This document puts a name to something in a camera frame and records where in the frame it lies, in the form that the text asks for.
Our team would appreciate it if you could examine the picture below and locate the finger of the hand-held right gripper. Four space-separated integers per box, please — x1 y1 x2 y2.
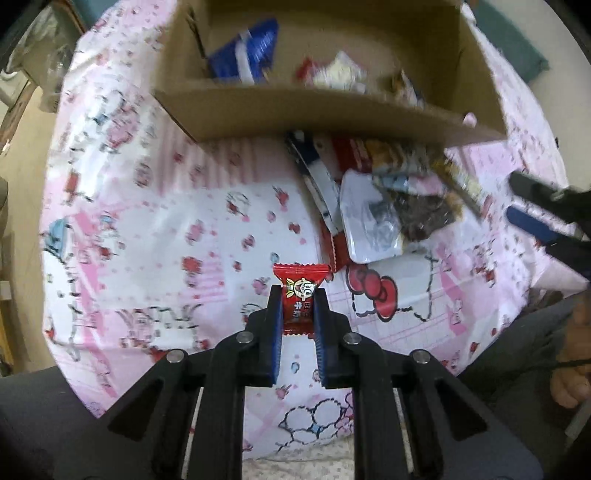
506 207 591 278
509 171 573 209

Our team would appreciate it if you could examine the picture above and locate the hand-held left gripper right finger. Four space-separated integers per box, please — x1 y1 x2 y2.
315 290 490 480

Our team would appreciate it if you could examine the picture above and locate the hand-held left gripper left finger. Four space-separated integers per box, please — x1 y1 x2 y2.
107 285 284 480

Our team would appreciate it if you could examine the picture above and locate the red candy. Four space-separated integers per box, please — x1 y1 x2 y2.
272 262 328 337

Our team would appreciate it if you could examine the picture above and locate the brown cardboard box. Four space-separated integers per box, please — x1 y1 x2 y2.
152 0 509 146

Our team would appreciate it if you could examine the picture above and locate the red white snack packet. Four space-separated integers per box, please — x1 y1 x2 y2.
295 51 365 93

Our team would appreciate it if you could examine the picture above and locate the blue snack packet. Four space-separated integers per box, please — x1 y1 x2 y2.
207 18 280 85

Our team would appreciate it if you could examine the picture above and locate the yellow snack packet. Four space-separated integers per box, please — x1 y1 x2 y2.
434 152 485 217

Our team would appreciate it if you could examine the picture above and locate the person's right leg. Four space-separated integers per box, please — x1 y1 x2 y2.
457 293 591 462

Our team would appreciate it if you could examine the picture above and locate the person's leg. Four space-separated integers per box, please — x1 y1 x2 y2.
457 293 591 462
0 367 112 480

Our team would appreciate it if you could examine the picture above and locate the teal headboard cushion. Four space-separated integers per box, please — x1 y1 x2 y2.
471 0 550 81

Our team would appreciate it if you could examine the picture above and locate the person's bare foot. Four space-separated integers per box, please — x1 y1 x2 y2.
551 300 591 409

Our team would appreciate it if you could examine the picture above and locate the white blue stick packet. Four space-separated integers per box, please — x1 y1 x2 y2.
284 129 345 234

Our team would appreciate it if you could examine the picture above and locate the pink printed bedsheet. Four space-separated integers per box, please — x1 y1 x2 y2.
39 0 571 462

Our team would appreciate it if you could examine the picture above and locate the red cookie snack packet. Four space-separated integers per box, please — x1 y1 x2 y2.
330 134 372 172

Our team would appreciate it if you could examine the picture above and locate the person's left leg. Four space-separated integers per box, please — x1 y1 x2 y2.
0 367 112 480

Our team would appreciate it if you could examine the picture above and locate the clear plastic bag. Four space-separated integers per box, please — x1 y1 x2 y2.
7 7 86 95

